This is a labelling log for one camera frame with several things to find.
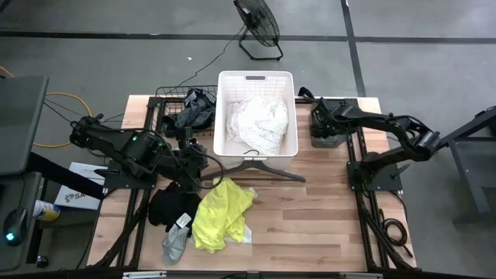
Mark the black fan cable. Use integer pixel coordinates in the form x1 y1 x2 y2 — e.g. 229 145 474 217
176 25 247 88

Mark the coiled black cable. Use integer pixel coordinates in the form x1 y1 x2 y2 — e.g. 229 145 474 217
379 208 414 259

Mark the yellow cable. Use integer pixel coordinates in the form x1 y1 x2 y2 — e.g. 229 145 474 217
0 65 95 150

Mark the white perforated laundry basket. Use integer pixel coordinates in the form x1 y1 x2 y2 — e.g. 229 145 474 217
212 70 300 168

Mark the black computer mouse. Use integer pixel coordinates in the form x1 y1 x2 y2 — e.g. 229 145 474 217
2 208 29 247

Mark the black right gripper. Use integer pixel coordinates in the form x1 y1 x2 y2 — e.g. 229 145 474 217
310 99 360 139

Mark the white lace cloth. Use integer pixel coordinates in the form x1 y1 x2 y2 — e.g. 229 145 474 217
225 95 290 157

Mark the white yellow can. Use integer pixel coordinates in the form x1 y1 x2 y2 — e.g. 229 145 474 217
32 198 61 223

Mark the grey desk with mouse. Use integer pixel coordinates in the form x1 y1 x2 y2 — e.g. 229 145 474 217
0 172 43 273

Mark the black knit cloth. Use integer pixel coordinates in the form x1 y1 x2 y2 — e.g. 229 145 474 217
147 181 203 239

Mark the white printed box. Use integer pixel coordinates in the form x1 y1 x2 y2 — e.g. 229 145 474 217
53 161 108 212

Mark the grey black Puma garment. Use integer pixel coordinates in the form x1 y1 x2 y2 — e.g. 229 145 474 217
171 88 217 132

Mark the black clothes hanger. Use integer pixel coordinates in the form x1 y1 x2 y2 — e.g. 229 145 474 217
198 148 308 184

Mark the grey sock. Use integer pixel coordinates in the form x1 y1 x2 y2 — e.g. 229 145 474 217
160 224 191 267

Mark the black diagonal bar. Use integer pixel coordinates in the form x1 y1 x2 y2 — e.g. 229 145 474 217
26 151 108 201

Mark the black table frame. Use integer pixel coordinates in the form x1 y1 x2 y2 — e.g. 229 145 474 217
87 95 418 273

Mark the yellow cloth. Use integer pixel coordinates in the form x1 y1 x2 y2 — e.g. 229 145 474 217
191 177 257 254

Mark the black strap loop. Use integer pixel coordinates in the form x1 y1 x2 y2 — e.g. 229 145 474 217
297 86 317 103

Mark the black floor cable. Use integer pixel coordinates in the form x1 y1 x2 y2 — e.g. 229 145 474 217
42 98 126 126

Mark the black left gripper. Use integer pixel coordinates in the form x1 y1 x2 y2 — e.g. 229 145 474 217
171 127 211 185

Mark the black wire basket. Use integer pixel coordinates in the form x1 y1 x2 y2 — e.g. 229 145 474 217
154 84 219 138

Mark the plain grey desk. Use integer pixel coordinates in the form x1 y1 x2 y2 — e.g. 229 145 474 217
0 74 50 177

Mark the black floor fan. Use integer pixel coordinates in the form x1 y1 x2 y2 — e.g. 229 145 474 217
232 0 285 62

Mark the silver metal bracket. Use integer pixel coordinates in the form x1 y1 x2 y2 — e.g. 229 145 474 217
122 270 168 279
339 272 384 279

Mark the black metal stand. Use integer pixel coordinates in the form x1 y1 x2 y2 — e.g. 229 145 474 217
439 105 496 226

